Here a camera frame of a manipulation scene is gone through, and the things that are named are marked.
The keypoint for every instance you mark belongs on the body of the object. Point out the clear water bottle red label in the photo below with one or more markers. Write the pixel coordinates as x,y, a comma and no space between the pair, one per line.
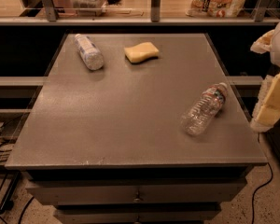
197,118

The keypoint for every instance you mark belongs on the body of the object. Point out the grey drawer cabinet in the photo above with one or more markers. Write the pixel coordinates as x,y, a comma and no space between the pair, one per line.
107,147

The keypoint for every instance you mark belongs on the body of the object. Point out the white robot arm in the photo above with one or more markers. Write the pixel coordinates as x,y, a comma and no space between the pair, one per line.
275,47

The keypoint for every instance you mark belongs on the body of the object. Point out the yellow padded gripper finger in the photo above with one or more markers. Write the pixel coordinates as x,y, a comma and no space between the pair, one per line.
263,44
267,109

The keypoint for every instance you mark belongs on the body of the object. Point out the metal shelf rail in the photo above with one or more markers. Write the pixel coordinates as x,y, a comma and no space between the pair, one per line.
132,12

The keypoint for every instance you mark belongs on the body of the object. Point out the yellow sponge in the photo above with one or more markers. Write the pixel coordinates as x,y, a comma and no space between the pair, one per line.
141,52

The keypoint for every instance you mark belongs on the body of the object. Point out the blue label plastic bottle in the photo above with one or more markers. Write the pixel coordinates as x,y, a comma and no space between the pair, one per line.
89,53

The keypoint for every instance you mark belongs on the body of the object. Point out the clear plastic container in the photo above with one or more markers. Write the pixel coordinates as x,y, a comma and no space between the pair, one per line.
88,0

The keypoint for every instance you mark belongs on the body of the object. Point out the colourful snack bag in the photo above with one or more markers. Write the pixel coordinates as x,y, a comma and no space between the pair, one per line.
215,8

